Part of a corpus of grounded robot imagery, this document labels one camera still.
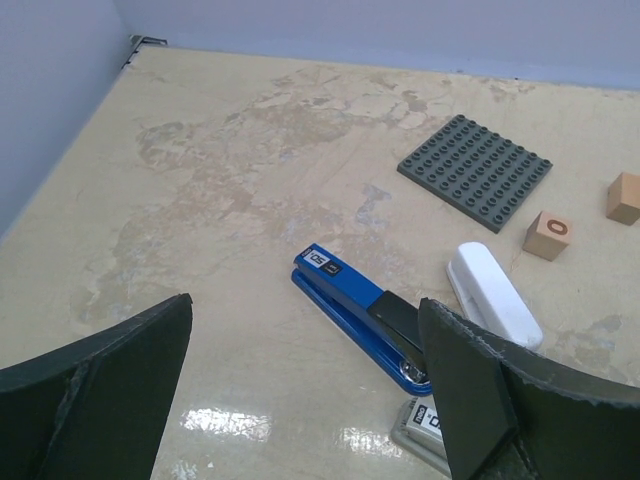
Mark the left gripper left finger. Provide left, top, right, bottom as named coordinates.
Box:
left=1, top=294, right=193, bottom=479

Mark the grey studded baseplate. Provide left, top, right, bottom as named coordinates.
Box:
left=397, top=114, right=553, bottom=233

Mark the white stapler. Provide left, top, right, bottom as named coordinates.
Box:
left=446, top=242, right=544, bottom=351

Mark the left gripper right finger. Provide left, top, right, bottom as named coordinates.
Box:
left=418, top=298, right=639, bottom=479

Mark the plain wooden block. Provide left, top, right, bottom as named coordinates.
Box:
left=606, top=172, right=640, bottom=226

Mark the wooden letter cube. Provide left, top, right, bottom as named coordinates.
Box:
left=522, top=211, right=573, bottom=261

